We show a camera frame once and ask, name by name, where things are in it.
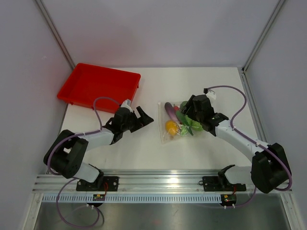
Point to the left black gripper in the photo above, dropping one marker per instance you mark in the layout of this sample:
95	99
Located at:
143	120

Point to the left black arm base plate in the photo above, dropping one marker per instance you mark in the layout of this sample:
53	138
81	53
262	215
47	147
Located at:
109	183

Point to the white slotted cable duct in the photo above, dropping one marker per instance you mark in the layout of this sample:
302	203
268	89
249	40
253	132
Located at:
134	198

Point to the red plastic tray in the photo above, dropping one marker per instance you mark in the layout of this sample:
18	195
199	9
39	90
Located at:
88	82

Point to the aluminium mounting rail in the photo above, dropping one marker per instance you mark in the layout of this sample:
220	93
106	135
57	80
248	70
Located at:
164	182

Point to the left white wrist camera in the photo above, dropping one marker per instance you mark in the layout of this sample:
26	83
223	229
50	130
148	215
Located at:
126	104

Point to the right aluminium corner post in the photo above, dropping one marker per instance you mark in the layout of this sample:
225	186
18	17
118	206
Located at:
264	33

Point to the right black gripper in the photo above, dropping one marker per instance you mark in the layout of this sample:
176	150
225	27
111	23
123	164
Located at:
190	102

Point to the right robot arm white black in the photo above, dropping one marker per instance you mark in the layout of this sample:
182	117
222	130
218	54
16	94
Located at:
268	167

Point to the aluminium corner post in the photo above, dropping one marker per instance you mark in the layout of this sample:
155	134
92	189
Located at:
52	27
264	33

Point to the clear zip top bag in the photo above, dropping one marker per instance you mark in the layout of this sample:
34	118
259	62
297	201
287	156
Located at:
163	118

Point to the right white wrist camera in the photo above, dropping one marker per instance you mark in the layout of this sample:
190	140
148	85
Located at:
210	94

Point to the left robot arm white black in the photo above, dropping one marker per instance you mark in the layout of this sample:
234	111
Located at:
65	156

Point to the dark green fake pepper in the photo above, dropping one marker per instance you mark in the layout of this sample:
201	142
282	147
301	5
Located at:
196	126

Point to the dark green fake cucumber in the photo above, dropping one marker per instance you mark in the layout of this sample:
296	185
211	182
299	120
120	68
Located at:
183	109

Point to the purple fake eggplant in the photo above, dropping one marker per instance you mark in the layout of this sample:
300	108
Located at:
171	111

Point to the yellow fake lemon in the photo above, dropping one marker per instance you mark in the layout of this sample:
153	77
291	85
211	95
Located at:
171	127

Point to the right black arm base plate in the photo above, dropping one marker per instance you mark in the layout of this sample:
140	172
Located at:
212	184

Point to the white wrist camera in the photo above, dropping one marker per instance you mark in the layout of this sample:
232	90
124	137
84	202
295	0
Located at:
126	104
210	94

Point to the left aluminium corner post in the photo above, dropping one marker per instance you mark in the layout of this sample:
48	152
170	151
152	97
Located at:
52	27

